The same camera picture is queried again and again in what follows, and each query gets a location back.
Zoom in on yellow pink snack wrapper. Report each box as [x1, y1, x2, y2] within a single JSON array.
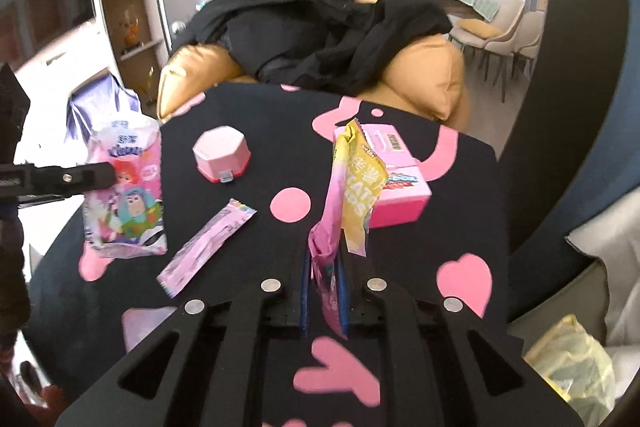
[[308, 119, 388, 337]]

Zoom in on cartoon tissue pack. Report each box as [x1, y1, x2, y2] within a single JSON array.
[[82, 112, 167, 259]]

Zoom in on trash bin with yellow bag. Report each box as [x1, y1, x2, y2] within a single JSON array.
[[524, 314, 616, 426]]

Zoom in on person's left hand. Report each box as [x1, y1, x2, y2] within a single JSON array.
[[1, 216, 68, 425]]

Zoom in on pink milk carton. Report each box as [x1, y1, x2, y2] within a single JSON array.
[[341, 124, 432, 229]]

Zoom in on pink stick wrapper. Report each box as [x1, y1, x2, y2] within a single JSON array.
[[156, 198, 256, 298]]

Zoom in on purple plastic bag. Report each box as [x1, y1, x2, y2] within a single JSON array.
[[65, 72, 141, 144]]

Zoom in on black pink patterned tablecloth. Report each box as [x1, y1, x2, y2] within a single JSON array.
[[25, 83, 508, 400]]

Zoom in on pink hexagonal box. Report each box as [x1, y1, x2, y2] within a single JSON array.
[[192, 126, 252, 183]]

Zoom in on orange leather armchair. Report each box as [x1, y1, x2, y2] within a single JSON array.
[[156, 0, 470, 130]]

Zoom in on black jacket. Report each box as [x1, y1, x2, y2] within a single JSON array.
[[172, 0, 452, 96]]

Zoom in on beige sofa cover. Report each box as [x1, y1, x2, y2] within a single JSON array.
[[504, 200, 640, 423]]

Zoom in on beige dining chair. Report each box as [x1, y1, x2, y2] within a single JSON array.
[[449, 0, 547, 103]]

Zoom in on blue partition panel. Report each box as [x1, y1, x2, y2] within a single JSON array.
[[506, 51, 640, 268]]

